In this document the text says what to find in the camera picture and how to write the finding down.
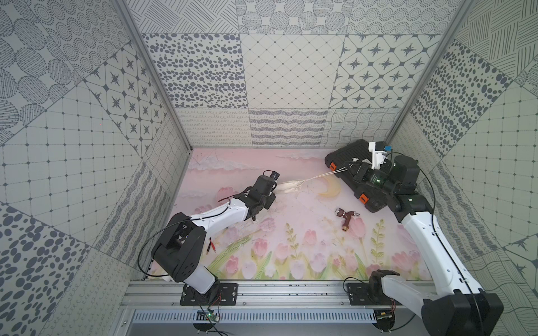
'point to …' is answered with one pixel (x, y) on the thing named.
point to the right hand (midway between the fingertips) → (346, 164)
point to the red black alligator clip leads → (211, 244)
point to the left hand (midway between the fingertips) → (262, 186)
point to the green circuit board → (213, 317)
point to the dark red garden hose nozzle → (347, 216)
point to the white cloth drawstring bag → (290, 186)
